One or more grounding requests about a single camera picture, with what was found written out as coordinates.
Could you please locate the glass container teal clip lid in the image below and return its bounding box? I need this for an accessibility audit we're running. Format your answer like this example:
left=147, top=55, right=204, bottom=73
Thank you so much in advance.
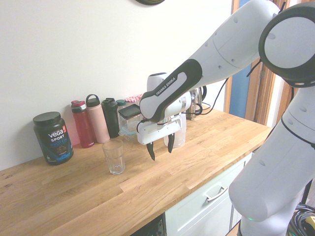
left=118, top=122, right=139, bottom=142

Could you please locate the black Vega protein tub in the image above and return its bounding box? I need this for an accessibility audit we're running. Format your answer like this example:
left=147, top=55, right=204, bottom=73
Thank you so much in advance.
left=32, top=112, right=74, bottom=166

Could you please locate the pink water bottle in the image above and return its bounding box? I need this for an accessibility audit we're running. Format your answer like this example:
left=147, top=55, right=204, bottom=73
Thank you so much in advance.
left=85, top=94, right=111, bottom=144

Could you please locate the black round wall clock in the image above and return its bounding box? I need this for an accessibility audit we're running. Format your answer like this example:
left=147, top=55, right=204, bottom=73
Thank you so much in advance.
left=134, top=0, right=166, bottom=5

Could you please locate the red water bottle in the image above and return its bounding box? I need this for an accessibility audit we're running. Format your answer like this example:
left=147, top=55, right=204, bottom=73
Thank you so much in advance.
left=70, top=100, right=95, bottom=149

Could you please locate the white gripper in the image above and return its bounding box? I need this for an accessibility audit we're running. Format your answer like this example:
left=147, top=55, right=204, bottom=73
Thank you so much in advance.
left=136, top=115, right=183, bottom=162

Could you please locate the green lid clear jar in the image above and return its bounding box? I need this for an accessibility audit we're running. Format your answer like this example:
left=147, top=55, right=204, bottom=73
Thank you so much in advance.
left=115, top=99, right=127, bottom=128

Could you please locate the coiled cable bundle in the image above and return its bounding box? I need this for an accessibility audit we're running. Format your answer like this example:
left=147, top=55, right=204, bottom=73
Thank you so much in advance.
left=289, top=204, right=315, bottom=236

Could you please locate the black dishwasher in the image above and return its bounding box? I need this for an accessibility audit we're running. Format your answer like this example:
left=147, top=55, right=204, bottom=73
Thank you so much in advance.
left=127, top=213, right=165, bottom=236

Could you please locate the clear plastic pitcher blue lid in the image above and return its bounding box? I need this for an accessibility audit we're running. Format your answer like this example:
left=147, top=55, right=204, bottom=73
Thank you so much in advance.
left=169, top=113, right=187, bottom=148

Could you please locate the silver cabinet bar handle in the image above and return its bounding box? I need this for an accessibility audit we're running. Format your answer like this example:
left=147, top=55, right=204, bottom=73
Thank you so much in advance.
left=203, top=184, right=228, bottom=203

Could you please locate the black shaker bottle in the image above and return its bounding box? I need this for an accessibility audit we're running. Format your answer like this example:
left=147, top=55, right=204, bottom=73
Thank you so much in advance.
left=101, top=97, right=121, bottom=139

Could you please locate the clear drinking glass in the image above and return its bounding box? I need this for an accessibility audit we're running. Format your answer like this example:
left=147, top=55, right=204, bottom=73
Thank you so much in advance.
left=102, top=139, right=126, bottom=175

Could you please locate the wooden door frame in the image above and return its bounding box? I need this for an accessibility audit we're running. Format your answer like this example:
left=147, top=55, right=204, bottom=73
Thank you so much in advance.
left=223, top=0, right=293, bottom=128

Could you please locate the clear canister black lid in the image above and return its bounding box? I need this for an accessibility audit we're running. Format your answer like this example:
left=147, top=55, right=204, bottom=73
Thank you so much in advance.
left=118, top=104, right=143, bottom=131

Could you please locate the glass French press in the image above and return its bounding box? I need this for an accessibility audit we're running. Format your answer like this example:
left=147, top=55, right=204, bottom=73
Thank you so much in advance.
left=186, top=86, right=208, bottom=121

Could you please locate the white cabinet front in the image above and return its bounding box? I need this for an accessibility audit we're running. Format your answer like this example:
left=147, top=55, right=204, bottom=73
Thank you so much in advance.
left=164, top=152, right=254, bottom=236

